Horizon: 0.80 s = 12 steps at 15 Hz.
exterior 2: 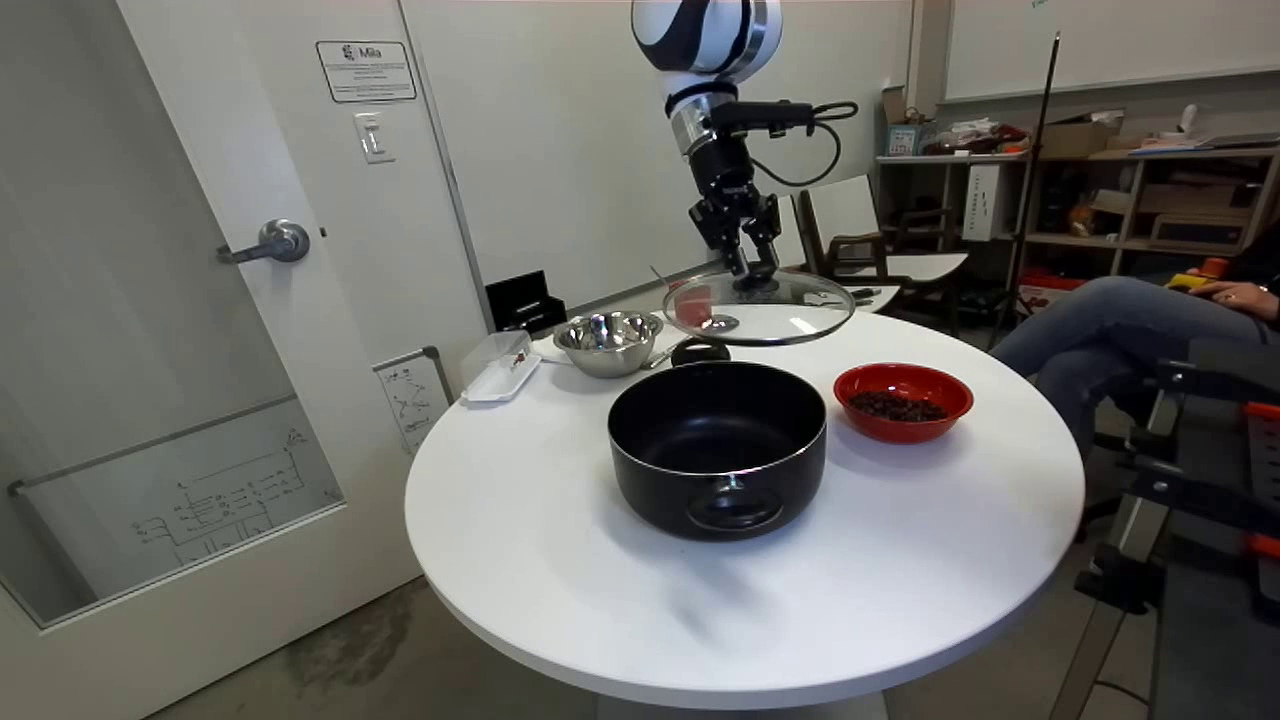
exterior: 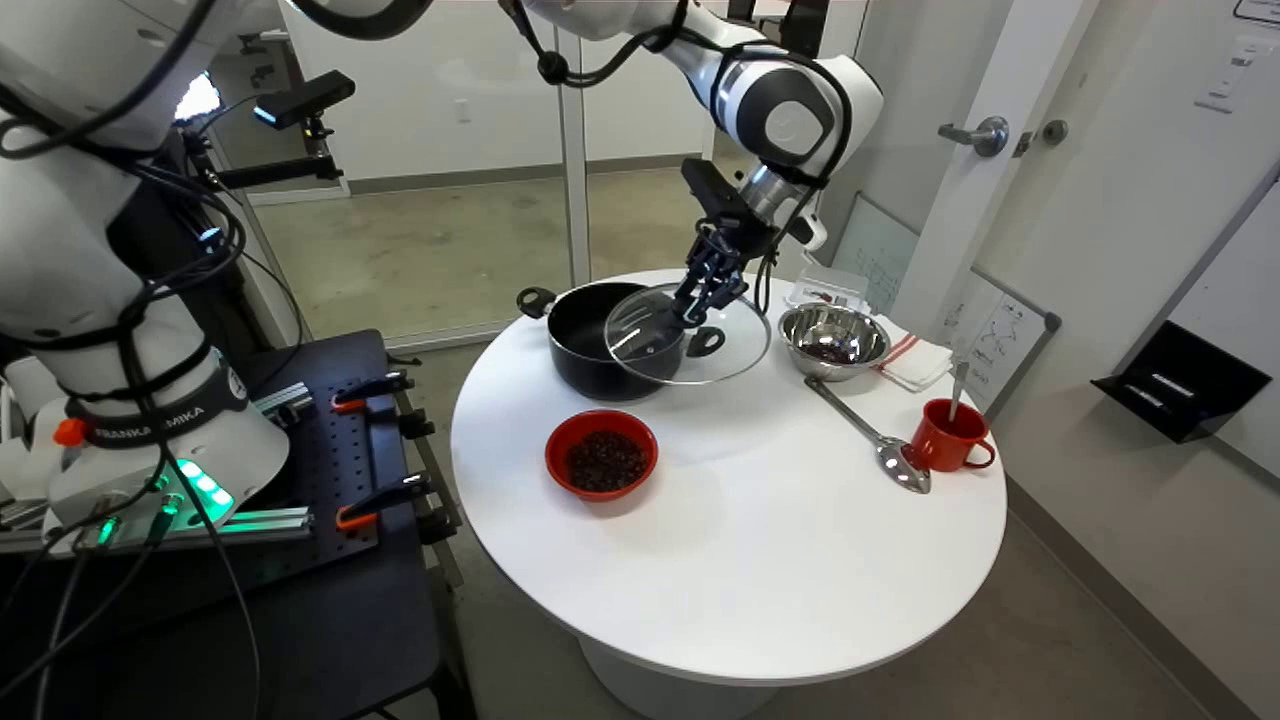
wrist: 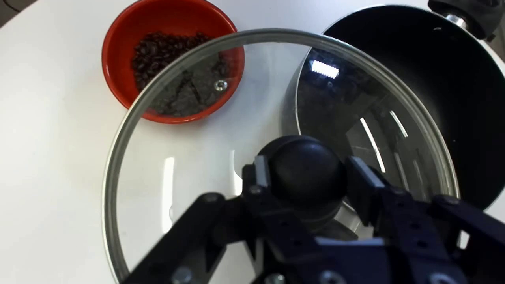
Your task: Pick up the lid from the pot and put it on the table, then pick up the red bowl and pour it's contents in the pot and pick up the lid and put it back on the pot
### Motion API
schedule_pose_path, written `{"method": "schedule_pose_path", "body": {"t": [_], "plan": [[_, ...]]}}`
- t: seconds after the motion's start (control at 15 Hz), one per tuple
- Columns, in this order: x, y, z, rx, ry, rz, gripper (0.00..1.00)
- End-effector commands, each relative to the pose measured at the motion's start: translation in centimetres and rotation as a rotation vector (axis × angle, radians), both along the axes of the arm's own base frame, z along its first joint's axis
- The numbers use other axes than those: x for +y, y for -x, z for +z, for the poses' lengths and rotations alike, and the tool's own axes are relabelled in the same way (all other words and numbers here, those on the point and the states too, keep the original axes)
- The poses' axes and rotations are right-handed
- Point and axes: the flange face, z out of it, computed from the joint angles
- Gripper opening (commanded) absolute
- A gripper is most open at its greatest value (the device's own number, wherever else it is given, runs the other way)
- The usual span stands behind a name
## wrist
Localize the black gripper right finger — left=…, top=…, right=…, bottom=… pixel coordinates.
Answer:
left=345, top=155, right=394, bottom=212

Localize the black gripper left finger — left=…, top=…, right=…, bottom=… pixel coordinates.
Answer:
left=242, top=157, right=274, bottom=206

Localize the glass pot lid black knob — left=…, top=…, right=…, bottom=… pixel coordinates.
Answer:
left=102, top=27, right=463, bottom=284

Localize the red bowl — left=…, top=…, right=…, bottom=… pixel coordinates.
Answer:
left=100, top=0, right=247, bottom=127

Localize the black cooking pot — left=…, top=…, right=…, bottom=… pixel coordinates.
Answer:
left=291, top=0, right=505, bottom=212

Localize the dark beans pile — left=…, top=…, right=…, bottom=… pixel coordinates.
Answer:
left=132, top=32, right=234, bottom=116

